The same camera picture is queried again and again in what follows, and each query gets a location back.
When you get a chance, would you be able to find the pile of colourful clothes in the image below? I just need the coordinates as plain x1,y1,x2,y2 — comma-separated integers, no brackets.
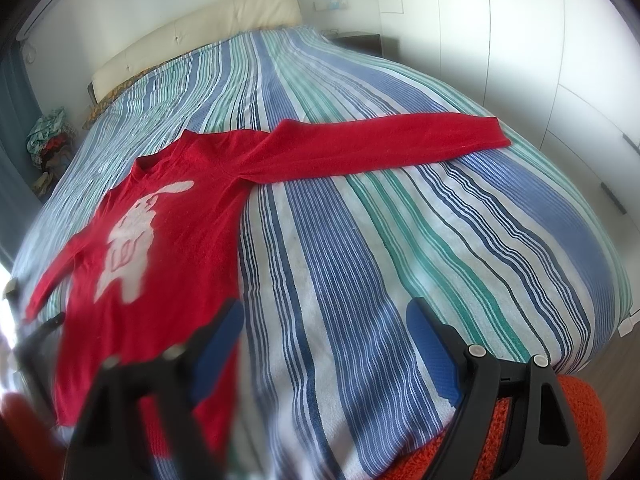
26,106,76,196

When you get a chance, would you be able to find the white wardrobe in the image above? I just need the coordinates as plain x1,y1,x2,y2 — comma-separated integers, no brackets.
377,0,640,241

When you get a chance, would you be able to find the orange knit cloth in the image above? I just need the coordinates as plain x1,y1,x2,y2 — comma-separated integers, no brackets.
380,375,608,480

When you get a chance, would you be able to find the yellow patterned pillow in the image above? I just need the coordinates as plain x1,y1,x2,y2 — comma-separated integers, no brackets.
82,67,151,128

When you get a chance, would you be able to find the cream padded headboard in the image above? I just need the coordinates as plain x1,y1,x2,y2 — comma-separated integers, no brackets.
91,0,301,103

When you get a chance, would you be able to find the striped blue green bedspread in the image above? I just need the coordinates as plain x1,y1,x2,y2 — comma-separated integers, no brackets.
10,27,633,480

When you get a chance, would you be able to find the dark nightstand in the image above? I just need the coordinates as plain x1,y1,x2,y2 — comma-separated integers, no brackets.
330,32,398,61

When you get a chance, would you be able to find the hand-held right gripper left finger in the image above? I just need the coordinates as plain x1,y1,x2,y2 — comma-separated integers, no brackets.
65,299,246,480

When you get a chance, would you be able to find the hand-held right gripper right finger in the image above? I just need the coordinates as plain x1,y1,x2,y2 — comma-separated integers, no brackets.
406,299,588,480

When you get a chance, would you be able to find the red sweater with white figure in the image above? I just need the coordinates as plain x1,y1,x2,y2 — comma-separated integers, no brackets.
25,114,510,461

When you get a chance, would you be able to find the white air conditioner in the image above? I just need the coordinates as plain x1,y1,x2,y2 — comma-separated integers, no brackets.
15,0,96,43

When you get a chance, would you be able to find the blue curtain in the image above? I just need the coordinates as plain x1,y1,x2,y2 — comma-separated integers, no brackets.
0,42,43,261

